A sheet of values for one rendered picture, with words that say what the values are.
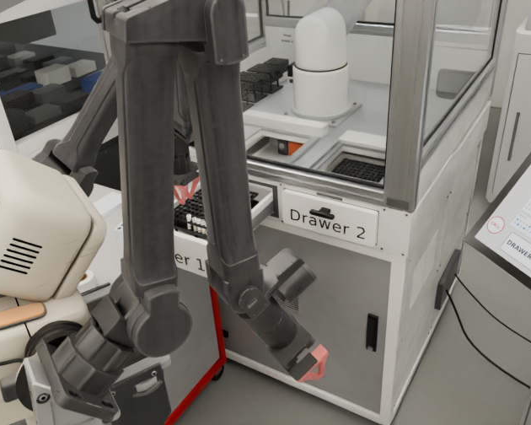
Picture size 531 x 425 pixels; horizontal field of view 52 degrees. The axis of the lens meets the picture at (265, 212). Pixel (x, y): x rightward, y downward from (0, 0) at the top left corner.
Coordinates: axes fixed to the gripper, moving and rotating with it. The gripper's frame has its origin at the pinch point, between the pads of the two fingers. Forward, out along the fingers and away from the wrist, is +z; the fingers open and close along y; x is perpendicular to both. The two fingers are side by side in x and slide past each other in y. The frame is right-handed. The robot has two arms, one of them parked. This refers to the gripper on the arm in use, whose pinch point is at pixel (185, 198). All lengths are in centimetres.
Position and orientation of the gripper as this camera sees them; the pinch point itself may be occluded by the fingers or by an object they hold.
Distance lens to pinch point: 149.9
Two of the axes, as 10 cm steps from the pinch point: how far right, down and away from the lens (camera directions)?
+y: -5.2, 4.9, -7.0
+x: 8.6, 2.5, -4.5
